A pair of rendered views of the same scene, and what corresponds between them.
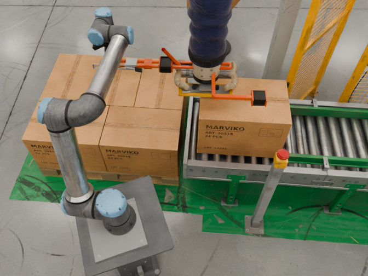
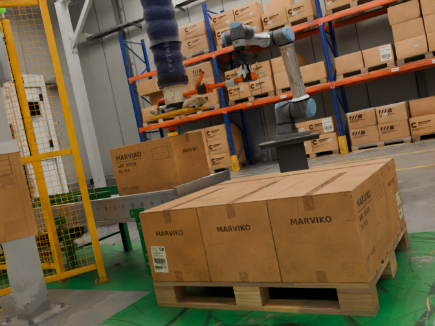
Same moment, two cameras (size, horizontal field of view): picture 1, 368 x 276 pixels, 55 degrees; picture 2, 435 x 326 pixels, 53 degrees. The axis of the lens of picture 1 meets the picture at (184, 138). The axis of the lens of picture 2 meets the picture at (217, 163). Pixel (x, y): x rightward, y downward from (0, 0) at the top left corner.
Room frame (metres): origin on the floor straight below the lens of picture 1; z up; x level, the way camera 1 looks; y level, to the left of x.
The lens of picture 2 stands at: (4.38, 1.52, 0.86)
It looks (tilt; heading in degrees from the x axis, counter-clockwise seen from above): 3 degrees down; 208
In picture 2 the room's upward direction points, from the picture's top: 11 degrees counter-clockwise
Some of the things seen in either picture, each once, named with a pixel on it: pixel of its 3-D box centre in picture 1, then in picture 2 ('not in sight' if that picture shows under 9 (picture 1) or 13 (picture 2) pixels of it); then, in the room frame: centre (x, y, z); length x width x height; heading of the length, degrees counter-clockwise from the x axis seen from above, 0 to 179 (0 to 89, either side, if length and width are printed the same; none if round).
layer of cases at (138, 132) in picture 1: (115, 111); (277, 217); (2.01, 0.60, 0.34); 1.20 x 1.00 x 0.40; 85
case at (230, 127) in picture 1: (240, 117); (160, 165); (1.61, -0.41, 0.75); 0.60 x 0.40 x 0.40; 86
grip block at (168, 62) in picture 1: (166, 64); (204, 89); (1.65, 0.11, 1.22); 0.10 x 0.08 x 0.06; 177
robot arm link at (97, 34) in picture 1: (99, 32); (244, 32); (1.54, 0.44, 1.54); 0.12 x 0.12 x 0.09; 81
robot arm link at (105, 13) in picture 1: (104, 20); (237, 31); (1.65, 0.44, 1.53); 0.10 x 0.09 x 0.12; 171
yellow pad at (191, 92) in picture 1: (205, 88); (186, 110); (1.54, -0.13, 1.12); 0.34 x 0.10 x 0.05; 87
